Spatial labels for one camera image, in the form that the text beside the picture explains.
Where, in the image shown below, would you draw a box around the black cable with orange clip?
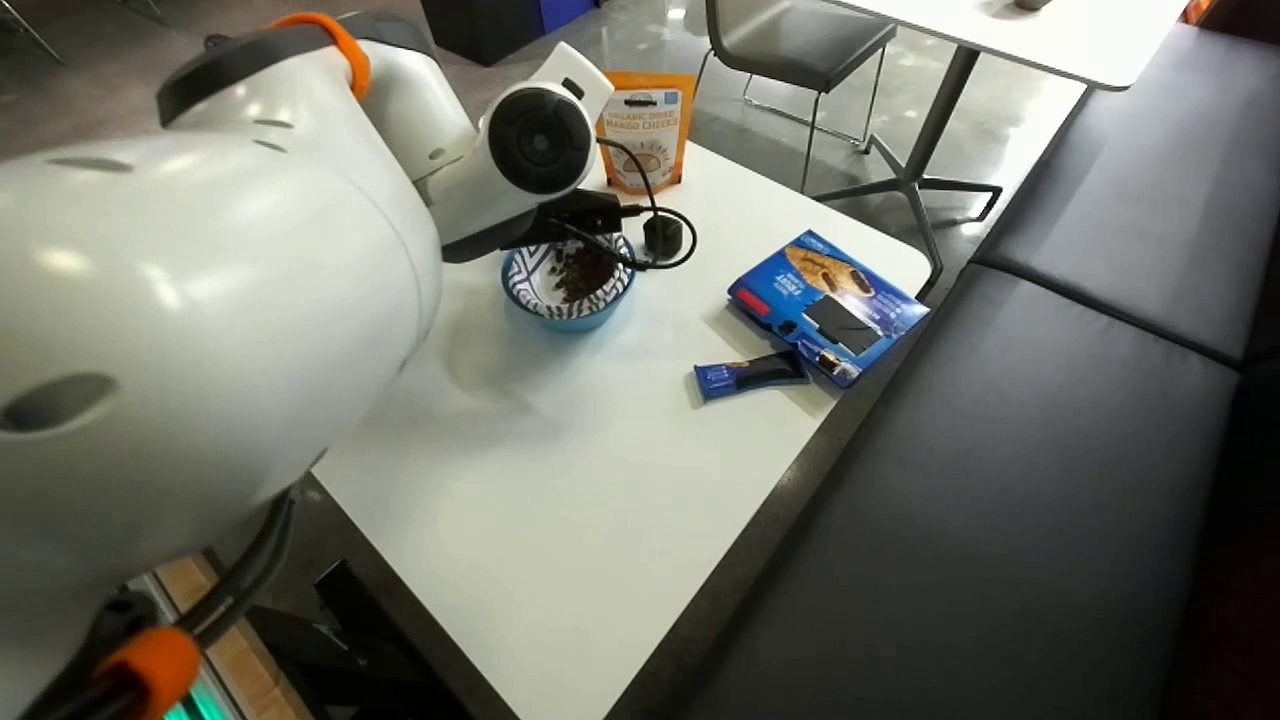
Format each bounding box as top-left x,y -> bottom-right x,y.
23,485 -> 308,720

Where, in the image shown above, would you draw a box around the orange snack pouch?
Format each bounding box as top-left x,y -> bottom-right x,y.
594,68 -> 702,198

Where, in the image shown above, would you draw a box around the brown food pieces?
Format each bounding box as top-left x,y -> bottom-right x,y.
547,241 -> 624,308

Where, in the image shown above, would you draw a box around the grey chair with metal legs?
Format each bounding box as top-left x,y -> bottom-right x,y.
698,0 -> 899,196

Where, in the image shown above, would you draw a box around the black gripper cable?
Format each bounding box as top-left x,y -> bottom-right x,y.
571,136 -> 702,276

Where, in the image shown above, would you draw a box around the white table with black leg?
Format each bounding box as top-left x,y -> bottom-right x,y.
809,0 -> 1193,293

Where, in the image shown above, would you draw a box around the large black bench cushion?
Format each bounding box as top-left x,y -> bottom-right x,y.
686,260 -> 1245,720

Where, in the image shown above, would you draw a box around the blue patterned bowl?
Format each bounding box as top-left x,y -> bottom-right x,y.
496,236 -> 642,335

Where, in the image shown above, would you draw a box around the dark cabinet with blue panel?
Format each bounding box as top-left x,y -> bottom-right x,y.
416,0 -> 609,71

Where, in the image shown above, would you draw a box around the wooden frame board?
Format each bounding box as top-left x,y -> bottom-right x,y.
148,548 -> 311,720

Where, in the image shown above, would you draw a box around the blue cookie box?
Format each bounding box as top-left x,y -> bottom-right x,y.
724,228 -> 936,393

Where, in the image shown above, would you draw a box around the green lit metal frame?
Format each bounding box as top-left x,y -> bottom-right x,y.
162,671 -> 230,720

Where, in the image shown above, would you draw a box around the small black round cap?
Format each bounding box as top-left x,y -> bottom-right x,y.
642,213 -> 689,265

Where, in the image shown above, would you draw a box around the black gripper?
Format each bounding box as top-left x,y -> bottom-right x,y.
441,189 -> 630,265

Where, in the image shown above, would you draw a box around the blue snack bar wrapper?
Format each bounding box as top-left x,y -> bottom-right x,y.
689,349 -> 811,402

